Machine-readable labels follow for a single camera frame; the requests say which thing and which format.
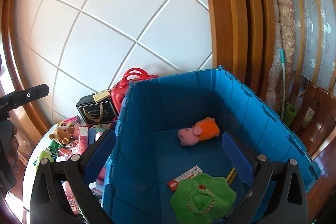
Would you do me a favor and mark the green flower cushion plush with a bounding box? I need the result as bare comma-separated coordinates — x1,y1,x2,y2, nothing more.
170,173,237,223

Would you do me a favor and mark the pink pig plush orange dress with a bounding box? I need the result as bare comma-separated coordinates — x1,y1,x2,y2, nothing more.
177,117,221,146

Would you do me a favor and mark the person left hand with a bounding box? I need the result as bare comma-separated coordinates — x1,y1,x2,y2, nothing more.
6,122,19,174

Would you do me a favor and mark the large green frog plush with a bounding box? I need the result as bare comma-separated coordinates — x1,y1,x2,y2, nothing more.
34,149,55,169

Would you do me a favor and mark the brown teddy bear plush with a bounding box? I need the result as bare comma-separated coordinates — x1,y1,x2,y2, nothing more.
49,121,75,153

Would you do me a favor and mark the pink tissue pack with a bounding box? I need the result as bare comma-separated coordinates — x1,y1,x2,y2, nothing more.
72,126,88,155

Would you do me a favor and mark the wooden chair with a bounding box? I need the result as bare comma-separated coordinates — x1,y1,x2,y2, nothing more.
290,83,335,160

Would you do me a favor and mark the black gift box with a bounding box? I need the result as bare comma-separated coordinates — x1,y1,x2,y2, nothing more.
76,90,118,126

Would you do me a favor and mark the green yoga mat roll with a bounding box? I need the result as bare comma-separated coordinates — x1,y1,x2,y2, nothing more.
282,103,298,127

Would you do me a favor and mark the red bear suitcase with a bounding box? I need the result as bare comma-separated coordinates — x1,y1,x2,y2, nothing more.
110,68,159,114

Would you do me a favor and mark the red white card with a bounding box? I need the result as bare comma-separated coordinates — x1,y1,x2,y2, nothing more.
167,165,203,191

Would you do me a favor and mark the blue plastic crate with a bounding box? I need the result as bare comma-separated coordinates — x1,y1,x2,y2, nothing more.
102,68,321,223

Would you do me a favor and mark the rolled patterned carpet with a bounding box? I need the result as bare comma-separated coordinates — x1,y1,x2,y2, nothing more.
265,0,295,113

